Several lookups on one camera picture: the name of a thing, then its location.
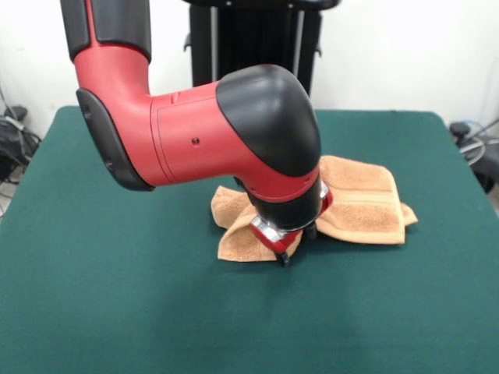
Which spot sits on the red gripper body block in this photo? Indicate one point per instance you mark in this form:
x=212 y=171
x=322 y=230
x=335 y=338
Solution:
x=278 y=239

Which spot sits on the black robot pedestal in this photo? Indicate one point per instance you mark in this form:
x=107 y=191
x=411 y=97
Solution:
x=253 y=43

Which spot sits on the dark green table cloth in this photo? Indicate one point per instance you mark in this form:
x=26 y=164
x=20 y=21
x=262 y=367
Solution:
x=117 y=272

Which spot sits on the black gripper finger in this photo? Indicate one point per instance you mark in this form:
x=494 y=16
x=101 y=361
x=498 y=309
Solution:
x=284 y=259
x=312 y=230

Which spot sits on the orange terry towel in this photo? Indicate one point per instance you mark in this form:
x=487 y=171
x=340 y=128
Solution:
x=362 y=202

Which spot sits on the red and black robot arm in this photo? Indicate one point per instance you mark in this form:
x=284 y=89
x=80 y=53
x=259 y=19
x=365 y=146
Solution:
x=202 y=136

